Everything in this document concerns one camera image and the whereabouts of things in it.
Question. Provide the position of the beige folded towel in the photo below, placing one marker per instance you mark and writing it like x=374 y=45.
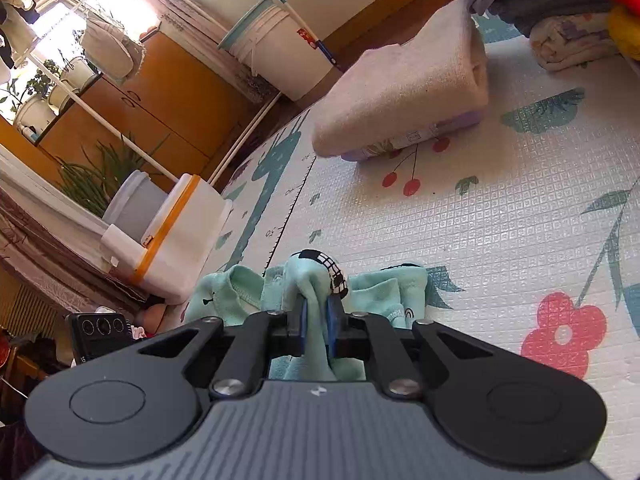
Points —
x=439 y=74

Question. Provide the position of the printed foam play mat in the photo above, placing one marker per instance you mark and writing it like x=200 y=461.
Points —
x=527 y=224

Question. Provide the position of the grey plastic bucket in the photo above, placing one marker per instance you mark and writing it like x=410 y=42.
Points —
x=135 y=204

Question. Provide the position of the teal lion print garment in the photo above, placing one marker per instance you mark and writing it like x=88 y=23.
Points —
x=397 y=293

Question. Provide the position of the purple patterned folded cloth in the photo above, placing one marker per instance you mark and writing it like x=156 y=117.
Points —
x=404 y=140

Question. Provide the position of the wooden cabinet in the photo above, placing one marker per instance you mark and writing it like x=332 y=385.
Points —
x=168 y=69

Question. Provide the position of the white plastic bucket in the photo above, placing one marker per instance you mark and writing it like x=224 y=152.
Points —
x=274 y=46

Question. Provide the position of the white orange storage box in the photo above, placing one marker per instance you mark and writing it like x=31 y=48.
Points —
x=175 y=246

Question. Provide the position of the colourful clothes pile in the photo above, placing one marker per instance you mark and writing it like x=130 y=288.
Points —
x=561 y=33

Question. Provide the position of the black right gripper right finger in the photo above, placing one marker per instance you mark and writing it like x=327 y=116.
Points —
x=503 y=408

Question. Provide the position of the green potted plant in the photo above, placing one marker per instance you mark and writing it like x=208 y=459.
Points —
x=93 y=183

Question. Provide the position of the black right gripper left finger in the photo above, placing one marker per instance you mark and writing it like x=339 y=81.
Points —
x=137 y=402

